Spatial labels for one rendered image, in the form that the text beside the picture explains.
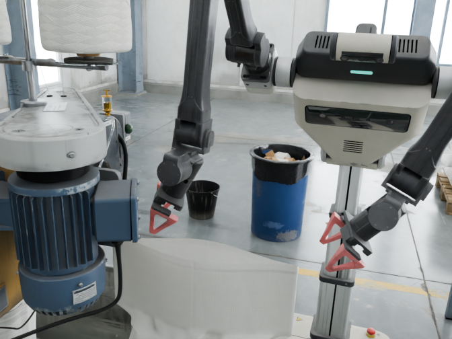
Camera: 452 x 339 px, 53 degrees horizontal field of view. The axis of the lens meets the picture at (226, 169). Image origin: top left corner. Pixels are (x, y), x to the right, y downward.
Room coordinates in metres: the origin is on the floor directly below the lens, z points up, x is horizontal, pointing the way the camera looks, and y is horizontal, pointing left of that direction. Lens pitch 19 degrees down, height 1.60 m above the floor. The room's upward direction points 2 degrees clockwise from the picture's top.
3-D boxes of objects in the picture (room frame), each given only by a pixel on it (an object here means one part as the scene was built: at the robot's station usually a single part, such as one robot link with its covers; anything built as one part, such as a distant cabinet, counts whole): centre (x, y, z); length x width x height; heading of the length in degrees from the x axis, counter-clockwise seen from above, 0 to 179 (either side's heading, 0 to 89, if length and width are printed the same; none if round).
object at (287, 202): (3.27, -0.41, 0.32); 0.51 x 0.48 x 0.65; 165
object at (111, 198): (0.76, 0.19, 1.25); 0.10 x 0.08 x 0.12; 10
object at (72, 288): (0.74, 0.30, 1.21); 0.15 x 0.15 x 0.25
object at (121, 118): (1.28, 0.32, 1.29); 0.08 x 0.05 x 0.09; 75
